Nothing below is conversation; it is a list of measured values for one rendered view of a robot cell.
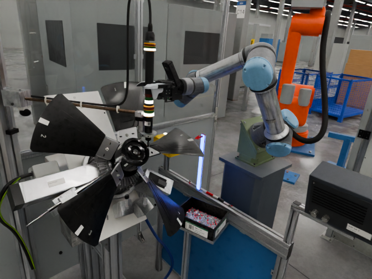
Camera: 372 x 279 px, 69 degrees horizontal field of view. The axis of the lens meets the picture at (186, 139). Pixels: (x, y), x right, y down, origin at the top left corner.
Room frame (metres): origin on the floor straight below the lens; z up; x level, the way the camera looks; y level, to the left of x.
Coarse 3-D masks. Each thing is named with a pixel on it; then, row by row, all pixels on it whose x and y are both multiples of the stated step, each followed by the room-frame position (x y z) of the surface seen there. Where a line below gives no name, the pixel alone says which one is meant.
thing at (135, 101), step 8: (104, 88) 1.21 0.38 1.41; (112, 88) 1.21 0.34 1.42; (120, 88) 1.21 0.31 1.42; (128, 88) 1.21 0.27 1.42; (136, 88) 1.21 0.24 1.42; (104, 96) 1.18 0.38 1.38; (112, 96) 1.18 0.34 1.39; (120, 96) 1.18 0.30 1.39; (128, 96) 1.18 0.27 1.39; (136, 96) 1.18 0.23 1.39; (144, 96) 1.18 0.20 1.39; (112, 104) 1.16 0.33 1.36; (128, 104) 1.15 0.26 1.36; (136, 104) 1.15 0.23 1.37; (112, 112) 1.14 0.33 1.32; (120, 112) 1.13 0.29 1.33; (112, 120) 1.12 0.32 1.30; (120, 120) 1.11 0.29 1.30; (128, 120) 1.10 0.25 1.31; (120, 128) 1.09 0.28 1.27
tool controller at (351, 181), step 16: (320, 176) 0.85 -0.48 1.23; (336, 176) 0.85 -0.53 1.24; (352, 176) 0.84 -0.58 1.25; (320, 192) 0.84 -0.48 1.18; (336, 192) 0.80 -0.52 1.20; (352, 192) 0.77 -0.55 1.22; (368, 192) 0.76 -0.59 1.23; (304, 208) 0.90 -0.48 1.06; (320, 208) 0.85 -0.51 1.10; (336, 208) 0.81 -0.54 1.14; (352, 208) 0.77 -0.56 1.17; (368, 208) 0.73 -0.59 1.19; (336, 224) 0.81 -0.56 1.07; (352, 224) 0.77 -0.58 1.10; (368, 224) 0.74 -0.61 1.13; (368, 240) 0.74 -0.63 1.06
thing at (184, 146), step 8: (176, 128) 1.30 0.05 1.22; (168, 136) 1.23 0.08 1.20; (176, 136) 1.23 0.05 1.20; (184, 136) 1.25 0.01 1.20; (152, 144) 1.12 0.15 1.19; (160, 144) 1.13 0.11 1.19; (168, 144) 1.14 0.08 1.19; (176, 144) 1.15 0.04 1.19; (184, 144) 1.17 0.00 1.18; (192, 144) 1.20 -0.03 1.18; (160, 152) 1.06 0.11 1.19; (168, 152) 1.08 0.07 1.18; (176, 152) 1.09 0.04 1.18; (184, 152) 1.11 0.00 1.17; (192, 152) 1.14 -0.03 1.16; (200, 152) 1.16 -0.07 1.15
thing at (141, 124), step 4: (136, 112) 1.07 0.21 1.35; (140, 112) 1.06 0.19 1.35; (136, 116) 1.07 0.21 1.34; (140, 116) 1.06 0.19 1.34; (136, 120) 1.06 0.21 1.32; (140, 120) 1.06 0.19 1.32; (140, 124) 1.06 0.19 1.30; (140, 128) 1.06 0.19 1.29; (140, 132) 1.06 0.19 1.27; (144, 132) 1.06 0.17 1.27; (152, 132) 1.07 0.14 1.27; (156, 132) 1.07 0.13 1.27; (144, 136) 1.04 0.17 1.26; (148, 136) 1.04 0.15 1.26; (152, 136) 1.05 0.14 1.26
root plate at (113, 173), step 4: (120, 164) 0.94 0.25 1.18; (116, 168) 0.92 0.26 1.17; (120, 168) 0.94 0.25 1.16; (112, 172) 0.89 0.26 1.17; (116, 172) 0.92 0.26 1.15; (120, 172) 0.94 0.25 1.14; (112, 176) 0.89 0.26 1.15; (116, 176) 0.92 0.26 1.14; (120, 176) 0.95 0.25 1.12; (116, 180) 0.92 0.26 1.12; (120, 180) 0.95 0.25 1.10; (116, 184) 0.92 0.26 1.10
